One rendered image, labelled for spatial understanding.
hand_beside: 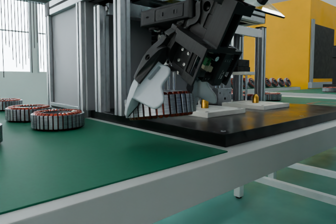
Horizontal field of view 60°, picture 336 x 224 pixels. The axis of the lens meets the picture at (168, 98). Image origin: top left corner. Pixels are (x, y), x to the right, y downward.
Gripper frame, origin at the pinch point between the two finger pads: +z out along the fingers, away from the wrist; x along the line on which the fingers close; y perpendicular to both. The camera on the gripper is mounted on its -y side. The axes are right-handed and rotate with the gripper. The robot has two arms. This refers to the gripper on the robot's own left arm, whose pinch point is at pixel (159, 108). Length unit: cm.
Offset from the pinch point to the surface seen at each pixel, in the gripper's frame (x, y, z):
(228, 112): 28.1, -4.9, 7.0
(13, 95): 129, -552, 357
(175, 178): -6.7, 13.1, 0.5
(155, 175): -8.9, 11.9, 0.4
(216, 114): 23.4, -4.9, 7.0
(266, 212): 137, -11, 100
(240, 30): 56, -32, -6
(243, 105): 44.4, -11.2, 10.3
